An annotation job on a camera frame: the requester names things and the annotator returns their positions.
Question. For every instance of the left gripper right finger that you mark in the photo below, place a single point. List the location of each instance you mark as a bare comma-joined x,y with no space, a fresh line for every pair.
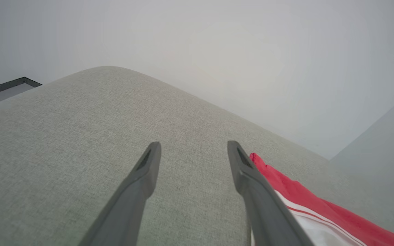
265,212

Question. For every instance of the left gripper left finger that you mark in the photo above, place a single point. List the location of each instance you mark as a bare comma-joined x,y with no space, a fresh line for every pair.
128,205

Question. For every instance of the red white basketball jersey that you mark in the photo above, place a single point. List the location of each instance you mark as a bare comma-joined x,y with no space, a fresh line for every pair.
320,208

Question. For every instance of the dark metal frame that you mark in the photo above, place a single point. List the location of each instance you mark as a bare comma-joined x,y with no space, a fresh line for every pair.
2,87

